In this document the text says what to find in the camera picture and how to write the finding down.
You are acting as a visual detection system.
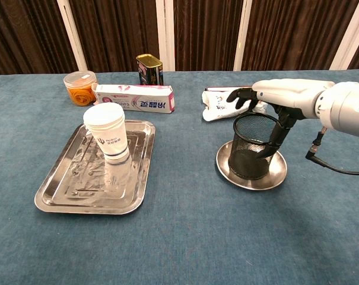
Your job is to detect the white pink toothpaste box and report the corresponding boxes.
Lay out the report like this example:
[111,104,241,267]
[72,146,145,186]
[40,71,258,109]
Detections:
[91,83,176,114]

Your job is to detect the white frame post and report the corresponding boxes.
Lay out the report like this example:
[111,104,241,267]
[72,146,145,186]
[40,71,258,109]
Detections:
[56,0,88,72]
[233,0,253,72]
[155,0,176,72]
[329,0,359,71]

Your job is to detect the rectangular steel tray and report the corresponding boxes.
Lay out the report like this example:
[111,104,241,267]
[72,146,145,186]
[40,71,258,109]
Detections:
[34,119,156,215]

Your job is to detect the dark brown pleated curtain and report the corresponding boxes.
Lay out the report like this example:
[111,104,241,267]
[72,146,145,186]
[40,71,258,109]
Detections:
[0,0,359,77]

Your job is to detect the clear jar orange contents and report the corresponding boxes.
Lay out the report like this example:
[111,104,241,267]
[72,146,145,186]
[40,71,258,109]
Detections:
[63,70,98,107]

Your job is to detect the blue felt table cover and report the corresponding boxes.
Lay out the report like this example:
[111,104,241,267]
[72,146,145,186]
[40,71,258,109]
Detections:
[0,69,359,285]

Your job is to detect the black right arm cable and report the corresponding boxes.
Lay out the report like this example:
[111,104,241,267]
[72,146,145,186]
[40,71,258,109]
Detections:
[305,126,359,176]

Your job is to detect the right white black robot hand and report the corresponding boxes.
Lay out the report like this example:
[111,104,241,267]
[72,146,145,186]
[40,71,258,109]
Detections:
[226,78,336,159]

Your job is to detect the white printed snack bag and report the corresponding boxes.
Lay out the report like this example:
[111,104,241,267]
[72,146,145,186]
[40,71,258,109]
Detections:
[201,88,268,122]

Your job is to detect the round steel plate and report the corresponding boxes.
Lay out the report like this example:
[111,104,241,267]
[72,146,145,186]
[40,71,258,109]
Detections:
[215,140,288,191]

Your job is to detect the black cup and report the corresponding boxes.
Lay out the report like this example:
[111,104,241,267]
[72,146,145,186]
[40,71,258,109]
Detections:
[228,112,282,181]

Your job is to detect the black gold tin can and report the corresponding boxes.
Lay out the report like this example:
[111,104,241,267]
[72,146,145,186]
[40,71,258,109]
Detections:
[135,53,164,86]

